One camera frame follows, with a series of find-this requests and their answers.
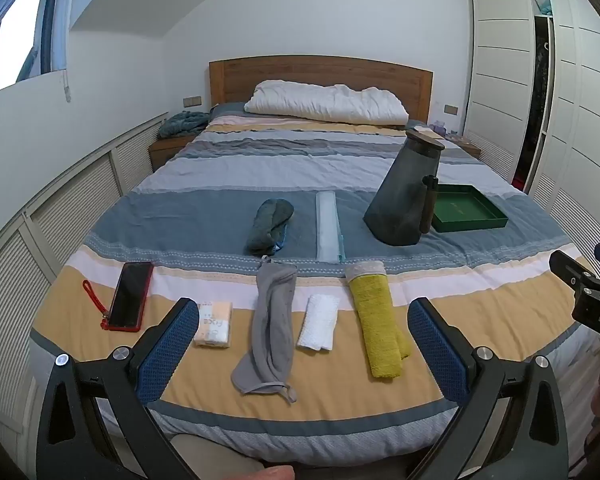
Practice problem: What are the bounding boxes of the dark grey pitcher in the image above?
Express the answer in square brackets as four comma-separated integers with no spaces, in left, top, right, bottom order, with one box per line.
[363,129,446,247]

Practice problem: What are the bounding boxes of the green tray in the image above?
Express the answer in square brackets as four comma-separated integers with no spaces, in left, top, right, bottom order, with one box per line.
[430,184,510,234]

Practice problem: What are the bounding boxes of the white wardrobe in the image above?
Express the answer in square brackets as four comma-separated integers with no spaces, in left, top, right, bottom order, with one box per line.
[466,0,600,281]

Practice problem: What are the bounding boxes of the grey cloth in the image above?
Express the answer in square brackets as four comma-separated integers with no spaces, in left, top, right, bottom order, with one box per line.
[231,259,299,403]

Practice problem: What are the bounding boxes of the clear plastic bag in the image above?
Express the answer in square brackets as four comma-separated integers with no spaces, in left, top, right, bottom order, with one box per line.
[315,190,347,265]

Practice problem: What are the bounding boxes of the red phone with strap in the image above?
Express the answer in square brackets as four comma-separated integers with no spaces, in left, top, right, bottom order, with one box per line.
[82,261,155,333]

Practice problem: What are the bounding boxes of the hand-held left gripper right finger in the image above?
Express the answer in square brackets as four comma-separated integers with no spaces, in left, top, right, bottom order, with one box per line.
[406,297,571,480]

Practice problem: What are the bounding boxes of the window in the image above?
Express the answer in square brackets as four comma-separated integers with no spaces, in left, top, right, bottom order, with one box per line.
[0,0,67,101]

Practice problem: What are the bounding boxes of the small white towel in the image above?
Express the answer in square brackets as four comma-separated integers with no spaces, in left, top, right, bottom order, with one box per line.
[296,294,341,352]

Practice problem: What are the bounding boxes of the low louvred wall cabinet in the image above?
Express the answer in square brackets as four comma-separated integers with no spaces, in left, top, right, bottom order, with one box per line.
[0,112,169,461]

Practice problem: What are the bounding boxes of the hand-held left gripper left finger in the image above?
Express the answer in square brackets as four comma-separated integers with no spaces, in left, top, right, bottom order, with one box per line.
[36,297,201,480]

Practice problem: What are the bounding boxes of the grey blue pillow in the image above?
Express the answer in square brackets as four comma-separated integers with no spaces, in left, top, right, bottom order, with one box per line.
[209,101,248,119]

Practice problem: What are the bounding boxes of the striped bedspread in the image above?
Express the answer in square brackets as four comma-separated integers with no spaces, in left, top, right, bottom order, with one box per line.
[27,110,600,467]

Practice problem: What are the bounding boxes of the wooden nightstand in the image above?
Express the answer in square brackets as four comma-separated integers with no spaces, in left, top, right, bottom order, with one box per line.
[445,135,482,159]
[147,132,206,171]

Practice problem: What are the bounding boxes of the person's left hand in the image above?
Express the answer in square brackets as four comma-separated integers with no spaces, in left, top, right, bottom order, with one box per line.
[230,464,297,480]

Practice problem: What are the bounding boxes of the teal knitted cloth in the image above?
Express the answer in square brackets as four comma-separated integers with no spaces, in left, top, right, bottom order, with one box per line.
[158,110,211,139]

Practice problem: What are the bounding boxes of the wooden bed headboard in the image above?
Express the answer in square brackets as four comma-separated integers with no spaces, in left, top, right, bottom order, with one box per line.
[208,55,434,125]

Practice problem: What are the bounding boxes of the tissue packet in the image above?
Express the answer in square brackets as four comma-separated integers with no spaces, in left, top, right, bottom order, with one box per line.
[193,301,233,348]

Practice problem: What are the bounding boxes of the white pillow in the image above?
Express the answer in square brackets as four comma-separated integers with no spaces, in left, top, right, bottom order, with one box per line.
[243,80,409,125]

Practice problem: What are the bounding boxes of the yellow towel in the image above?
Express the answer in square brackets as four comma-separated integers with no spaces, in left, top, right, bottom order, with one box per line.
[344,259,412,379]

